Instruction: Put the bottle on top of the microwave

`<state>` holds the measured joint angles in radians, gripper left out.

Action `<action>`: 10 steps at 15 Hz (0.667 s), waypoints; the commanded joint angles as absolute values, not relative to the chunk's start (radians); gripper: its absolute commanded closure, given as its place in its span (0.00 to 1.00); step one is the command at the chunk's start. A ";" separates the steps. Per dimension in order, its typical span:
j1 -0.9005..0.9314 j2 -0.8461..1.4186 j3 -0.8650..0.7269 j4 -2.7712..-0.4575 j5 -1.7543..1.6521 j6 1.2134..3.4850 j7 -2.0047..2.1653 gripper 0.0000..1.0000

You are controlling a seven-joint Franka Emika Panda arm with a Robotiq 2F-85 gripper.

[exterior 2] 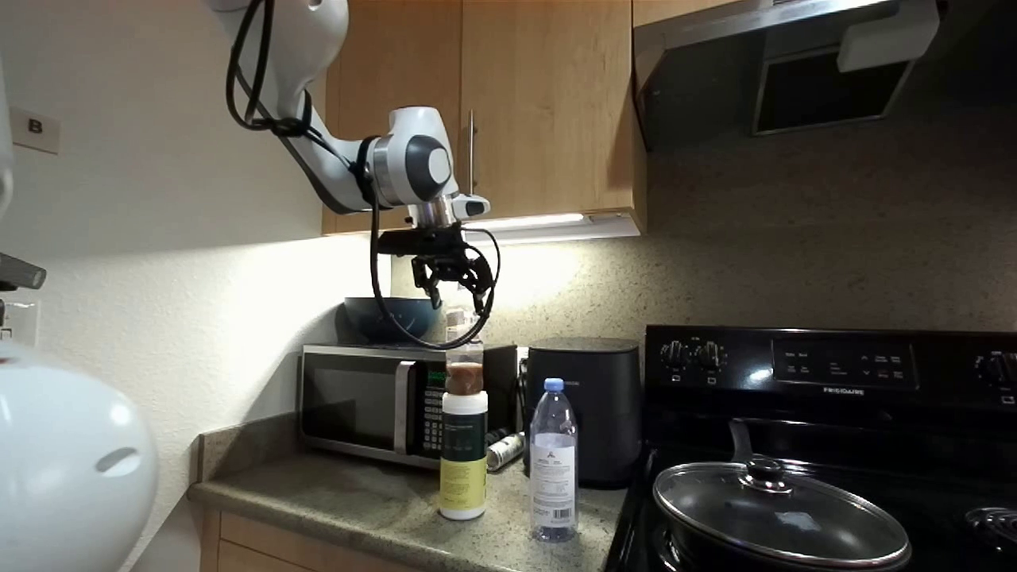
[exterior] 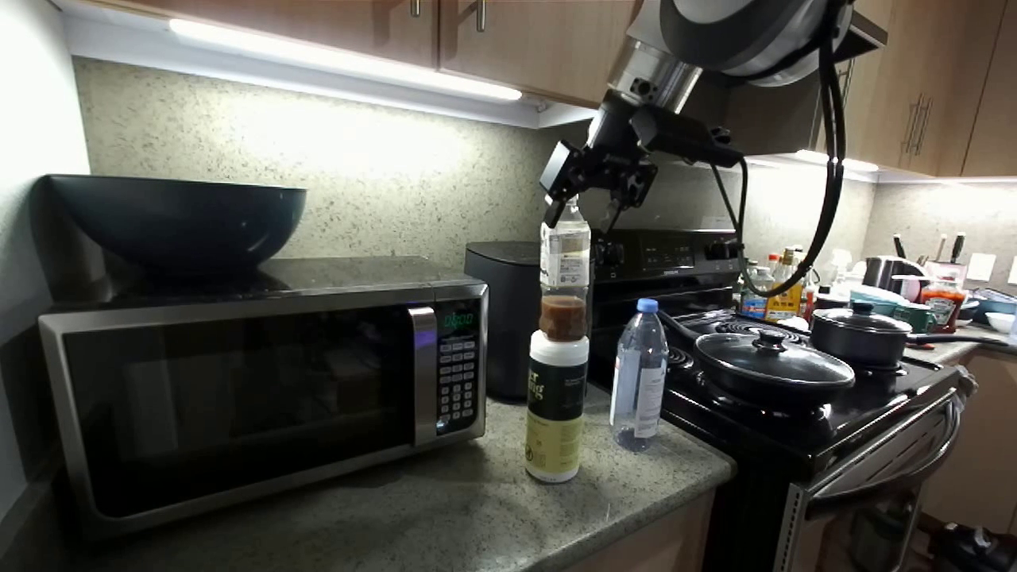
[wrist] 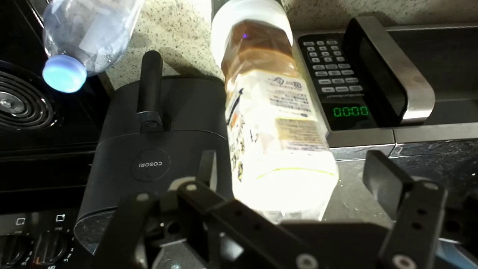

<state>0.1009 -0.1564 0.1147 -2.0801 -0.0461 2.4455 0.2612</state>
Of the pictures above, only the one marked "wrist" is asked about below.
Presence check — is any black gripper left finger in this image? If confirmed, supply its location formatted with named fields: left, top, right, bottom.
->
left=89, top=148, right=331, bottom=269

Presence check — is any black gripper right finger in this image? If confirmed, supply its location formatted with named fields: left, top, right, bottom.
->
left=362, top=148, right=478, bottom=269

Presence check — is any clear bottle with brown liquid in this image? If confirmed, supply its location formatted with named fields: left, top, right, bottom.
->
left=210, top=0, right=343, bottom=224

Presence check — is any black and steel microwave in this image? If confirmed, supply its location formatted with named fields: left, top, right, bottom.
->
left=298, top=13, right=478, bottom=149

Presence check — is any clear water bottle blue cap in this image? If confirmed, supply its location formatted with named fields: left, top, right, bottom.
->
left=41, top=0, right=147, bottom=95

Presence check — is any black cylindrical Cosori appliance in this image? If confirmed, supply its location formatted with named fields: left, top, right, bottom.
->
left=74, top=49, right=235, bottom=257

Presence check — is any black stove knob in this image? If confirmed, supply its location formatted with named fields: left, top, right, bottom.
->
left=32, top=230, right=77, bottom=269
left=0, top=231, right=33, bottom=269

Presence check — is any black coil stove burner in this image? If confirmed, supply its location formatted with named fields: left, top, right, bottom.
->
left=0, top=58, right=57, bottom=133

